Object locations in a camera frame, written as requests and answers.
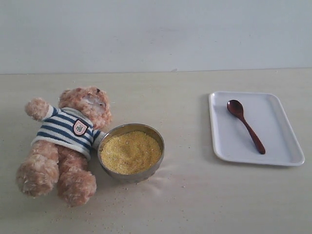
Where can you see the dark red wooden spoon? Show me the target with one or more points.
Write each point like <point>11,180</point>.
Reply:
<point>237,110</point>

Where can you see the beige teddy bear striped shirt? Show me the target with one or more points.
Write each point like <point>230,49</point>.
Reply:
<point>62,147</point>

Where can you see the steel bowl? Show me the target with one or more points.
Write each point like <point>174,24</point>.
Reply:
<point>126,128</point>

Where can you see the yellow millet grain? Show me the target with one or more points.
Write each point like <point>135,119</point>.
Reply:
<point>130,153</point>

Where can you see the white plastic tray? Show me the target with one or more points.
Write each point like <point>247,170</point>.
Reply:
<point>266,116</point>

